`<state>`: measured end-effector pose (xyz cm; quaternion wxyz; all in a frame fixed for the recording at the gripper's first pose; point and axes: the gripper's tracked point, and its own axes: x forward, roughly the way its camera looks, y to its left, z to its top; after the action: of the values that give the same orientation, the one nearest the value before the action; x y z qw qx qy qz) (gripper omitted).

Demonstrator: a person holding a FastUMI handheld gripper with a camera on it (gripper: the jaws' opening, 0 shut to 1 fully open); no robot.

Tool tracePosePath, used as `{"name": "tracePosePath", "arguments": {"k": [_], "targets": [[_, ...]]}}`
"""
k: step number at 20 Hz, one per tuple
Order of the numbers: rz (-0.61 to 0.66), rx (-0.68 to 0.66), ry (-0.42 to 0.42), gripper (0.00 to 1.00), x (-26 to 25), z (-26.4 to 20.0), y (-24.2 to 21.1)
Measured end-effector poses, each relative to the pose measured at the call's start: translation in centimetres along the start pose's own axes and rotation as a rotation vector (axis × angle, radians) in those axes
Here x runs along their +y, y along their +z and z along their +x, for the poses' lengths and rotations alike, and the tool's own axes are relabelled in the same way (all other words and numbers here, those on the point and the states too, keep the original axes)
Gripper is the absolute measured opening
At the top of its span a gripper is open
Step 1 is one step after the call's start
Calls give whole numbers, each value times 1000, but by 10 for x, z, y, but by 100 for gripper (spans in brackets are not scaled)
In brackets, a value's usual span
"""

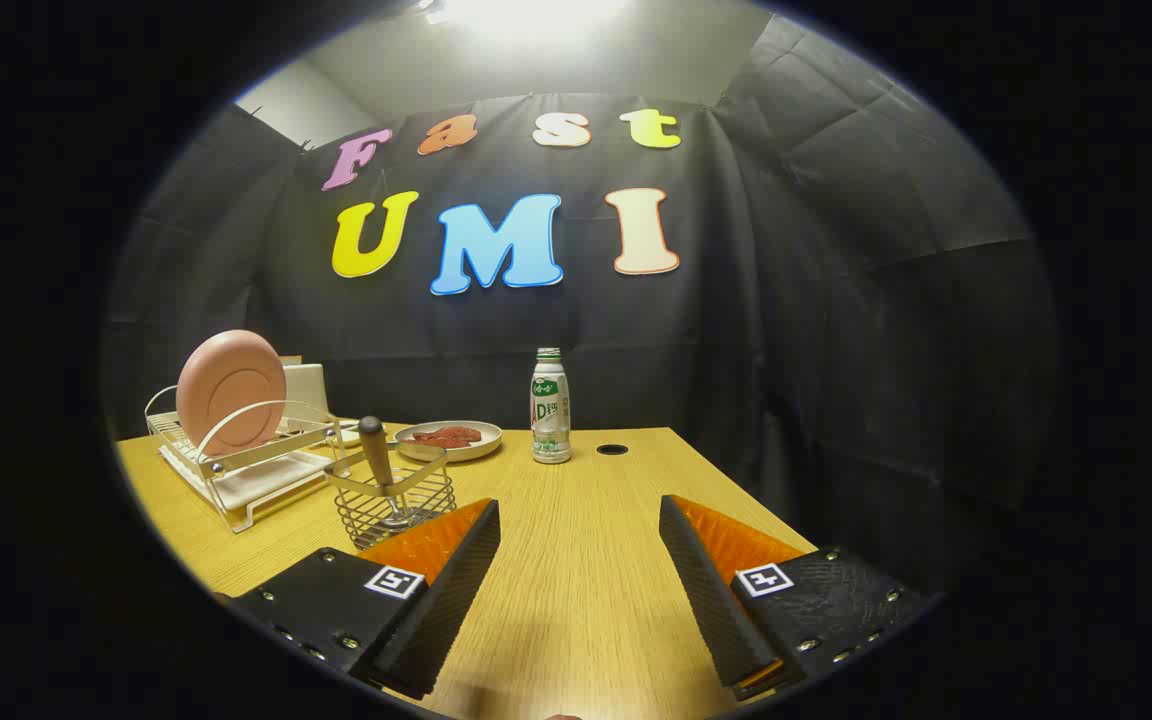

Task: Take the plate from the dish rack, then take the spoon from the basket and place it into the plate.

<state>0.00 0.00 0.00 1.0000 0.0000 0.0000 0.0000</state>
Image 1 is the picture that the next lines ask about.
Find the beige plate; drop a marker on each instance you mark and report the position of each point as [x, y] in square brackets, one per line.
[466, 447]

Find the pink plate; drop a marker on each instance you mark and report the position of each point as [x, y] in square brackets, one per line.
[231, 385]

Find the black table grommet hole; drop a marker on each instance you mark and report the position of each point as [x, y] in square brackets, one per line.
[612, 450]

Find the ceiling light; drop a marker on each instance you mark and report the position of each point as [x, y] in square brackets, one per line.
[536, 15]

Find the white toaster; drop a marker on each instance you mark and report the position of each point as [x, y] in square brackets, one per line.
[306, 395]

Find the white divided bean tray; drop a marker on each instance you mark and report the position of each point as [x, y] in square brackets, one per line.
[366, 434]

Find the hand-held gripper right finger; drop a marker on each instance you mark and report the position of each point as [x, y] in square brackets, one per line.
[706, 580]

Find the white green drink bottle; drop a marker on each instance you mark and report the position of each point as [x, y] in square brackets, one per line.
[550, 410]

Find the red meat piece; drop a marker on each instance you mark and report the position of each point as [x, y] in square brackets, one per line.
[428, 437]
[464, 434]

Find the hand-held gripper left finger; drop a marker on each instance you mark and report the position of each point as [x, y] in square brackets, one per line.
[456, 580]

